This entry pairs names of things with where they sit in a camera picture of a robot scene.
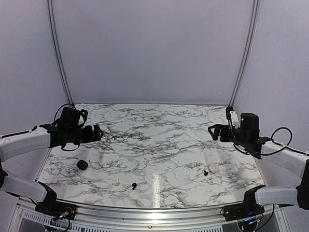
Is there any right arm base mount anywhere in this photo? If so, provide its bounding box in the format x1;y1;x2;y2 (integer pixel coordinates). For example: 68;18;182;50
220;203;265;232

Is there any black earbud charging case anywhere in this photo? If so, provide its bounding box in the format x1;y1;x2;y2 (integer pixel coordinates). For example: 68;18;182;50
76;160;88;171

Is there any white earbud charging case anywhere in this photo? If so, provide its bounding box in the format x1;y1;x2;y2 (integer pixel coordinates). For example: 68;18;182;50
208;163;219;174

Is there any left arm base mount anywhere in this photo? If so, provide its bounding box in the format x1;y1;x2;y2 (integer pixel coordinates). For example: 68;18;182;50
32;200;77;232

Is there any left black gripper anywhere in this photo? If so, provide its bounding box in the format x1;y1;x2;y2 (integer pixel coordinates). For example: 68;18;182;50
67;124;103;145

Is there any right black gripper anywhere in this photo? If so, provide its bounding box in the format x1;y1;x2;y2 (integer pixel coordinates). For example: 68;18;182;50
208;125;249;147

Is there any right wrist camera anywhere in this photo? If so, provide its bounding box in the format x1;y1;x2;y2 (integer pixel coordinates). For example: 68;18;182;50
225;106;240;129

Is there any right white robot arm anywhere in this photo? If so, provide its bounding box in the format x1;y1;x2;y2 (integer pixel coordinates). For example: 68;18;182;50
208;108;309;217

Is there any aluminium front rail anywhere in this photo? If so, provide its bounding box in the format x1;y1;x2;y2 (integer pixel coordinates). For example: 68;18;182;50
9;197;290;232

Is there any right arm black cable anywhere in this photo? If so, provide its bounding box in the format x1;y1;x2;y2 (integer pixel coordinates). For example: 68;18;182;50
229;127;293;155

